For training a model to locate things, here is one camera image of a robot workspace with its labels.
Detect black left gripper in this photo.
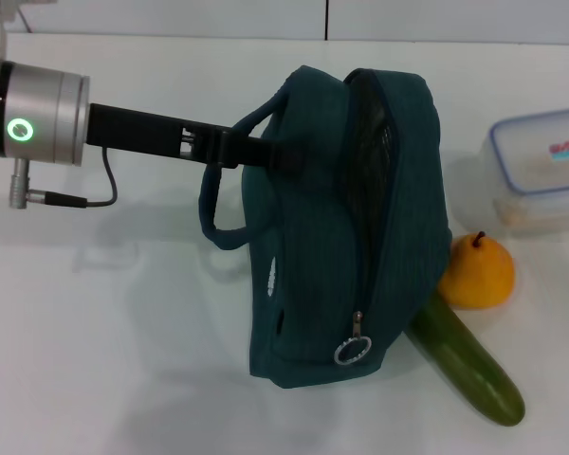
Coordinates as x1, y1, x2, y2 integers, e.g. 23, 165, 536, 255
85, 102, 309, 174

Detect dark teal insulated lunch bag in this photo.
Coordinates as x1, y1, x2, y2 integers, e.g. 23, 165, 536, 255
197, 64, 452, 390

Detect orange yellow pear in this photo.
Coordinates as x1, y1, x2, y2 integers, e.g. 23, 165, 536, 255
436, 230, 517, 310

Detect clear blue-rimmed food container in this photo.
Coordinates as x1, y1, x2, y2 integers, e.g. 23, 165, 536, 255
478, 106, 569, 236

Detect green cucumber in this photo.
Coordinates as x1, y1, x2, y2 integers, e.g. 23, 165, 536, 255
407, 288, 526, 427

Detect left arm grey cable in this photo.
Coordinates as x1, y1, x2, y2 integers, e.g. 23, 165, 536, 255
8, 147, 119, 209

